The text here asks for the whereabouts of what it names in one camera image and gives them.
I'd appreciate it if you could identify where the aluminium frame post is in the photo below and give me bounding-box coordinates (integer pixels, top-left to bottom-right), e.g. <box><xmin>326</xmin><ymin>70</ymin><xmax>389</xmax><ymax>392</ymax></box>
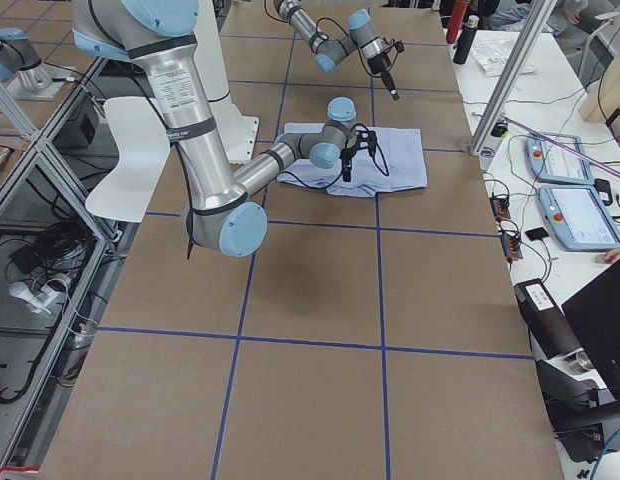
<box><xmin>468</xmin><ymin>0</ymin><xmax>556</xmax><ymax>156</ymax></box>

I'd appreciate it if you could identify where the red bottle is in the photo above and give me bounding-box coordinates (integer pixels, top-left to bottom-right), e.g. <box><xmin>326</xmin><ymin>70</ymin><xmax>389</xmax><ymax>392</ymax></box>
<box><xmin>446</xmin><ymin>0</ymin><xmax>469</xmax><ymax>45</ymax></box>

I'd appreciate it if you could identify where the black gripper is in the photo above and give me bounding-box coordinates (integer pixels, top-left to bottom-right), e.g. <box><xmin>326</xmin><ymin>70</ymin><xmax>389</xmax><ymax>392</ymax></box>
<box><xmin>340</xmin><ymin>130</ymin><xmax>376</xmax><ymax>181</ymax></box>
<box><xmin>366</xmin><ymin>39</ymin><xmax>405</xmax><ymax>101</ymax></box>

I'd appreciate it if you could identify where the upper teach pendant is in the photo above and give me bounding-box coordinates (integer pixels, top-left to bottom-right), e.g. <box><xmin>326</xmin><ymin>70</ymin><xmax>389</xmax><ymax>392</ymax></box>
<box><xmin>526</xmin><ymin>134</ymin><xmax>594</xmax><ymax>186</ymax></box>

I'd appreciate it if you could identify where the black laptop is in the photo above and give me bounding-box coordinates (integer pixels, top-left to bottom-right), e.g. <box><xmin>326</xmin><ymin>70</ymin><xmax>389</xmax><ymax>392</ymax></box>
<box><xmin>562</xmin><ymin>260</ymin><xmax>620</xmax><ymax>398</ymax></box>

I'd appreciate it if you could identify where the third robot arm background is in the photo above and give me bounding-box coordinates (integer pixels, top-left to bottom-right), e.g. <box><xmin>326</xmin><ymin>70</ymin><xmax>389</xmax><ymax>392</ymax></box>
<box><xmin>0</xmin><ymin>27</ymin><xmax>76</xmax><ymax>101</ymax></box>

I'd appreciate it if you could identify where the lower teach pendant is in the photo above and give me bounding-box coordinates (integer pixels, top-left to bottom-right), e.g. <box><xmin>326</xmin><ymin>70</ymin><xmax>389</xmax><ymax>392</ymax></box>
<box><xmin>538</xmin><ymin>184</ymin><xmax>620</xmax><ymax>252</ymax></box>

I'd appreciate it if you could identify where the light blue striped shirt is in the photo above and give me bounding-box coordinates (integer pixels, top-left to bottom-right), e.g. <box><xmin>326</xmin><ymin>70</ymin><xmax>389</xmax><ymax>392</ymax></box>
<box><xmin>277</xmin><ymin>124</ymin><xmax>428</xmax><ymax>198</ymax></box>

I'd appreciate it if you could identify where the black box device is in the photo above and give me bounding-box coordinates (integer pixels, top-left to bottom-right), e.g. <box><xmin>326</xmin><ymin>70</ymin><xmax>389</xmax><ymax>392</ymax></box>
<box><xmin>514</xmin><ymin>279</ymin><xmax>581</xmax><ymax>358</ymax></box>

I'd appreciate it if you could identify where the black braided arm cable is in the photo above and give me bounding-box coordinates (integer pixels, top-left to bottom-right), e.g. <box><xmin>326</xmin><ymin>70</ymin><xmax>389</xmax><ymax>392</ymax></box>
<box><xmin>262</xmin><ymin>0</ymin><xmax>399</xmax><ymax>76</ymax></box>
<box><xmin>184</xmin><ymin>122</ymin><xmax>391</xmax><ymax>261</ymax></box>

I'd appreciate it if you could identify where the teach pendant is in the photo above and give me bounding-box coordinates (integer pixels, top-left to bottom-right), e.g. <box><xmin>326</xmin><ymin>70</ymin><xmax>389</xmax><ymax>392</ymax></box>
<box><xmin>538</xmin><ymin>184</ymin><xmax>620</xmax><ymax>252</ymax></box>
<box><xmin>526</xmin><ymin>134</ymin><xmax>594</xmax><ymax>186</ymax></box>

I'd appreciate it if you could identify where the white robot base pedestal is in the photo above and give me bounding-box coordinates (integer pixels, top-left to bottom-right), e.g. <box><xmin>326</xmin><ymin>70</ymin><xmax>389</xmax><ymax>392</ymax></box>
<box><xmin>193</xmin><ymin>1</ymin><xmax>259</xmax><ymax>164</ymax></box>

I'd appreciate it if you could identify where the black water bottle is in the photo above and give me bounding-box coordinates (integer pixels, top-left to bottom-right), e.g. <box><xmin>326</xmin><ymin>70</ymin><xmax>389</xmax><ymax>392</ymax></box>
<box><xmin>452</xmin><ymin>15</ymin><xmax>480</xmax><ymax>65</ymax></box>

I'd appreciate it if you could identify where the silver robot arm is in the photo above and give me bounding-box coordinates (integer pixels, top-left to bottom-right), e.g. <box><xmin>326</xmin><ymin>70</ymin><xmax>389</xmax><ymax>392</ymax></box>
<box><xmin>72</xmin><ymin>1</ymin><xmax>357</xmax><ymax>257</ymax></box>
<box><xmin>264</xmin><ymin>0</ymin><xmax>405</xmax><ymax>101</ymax></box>

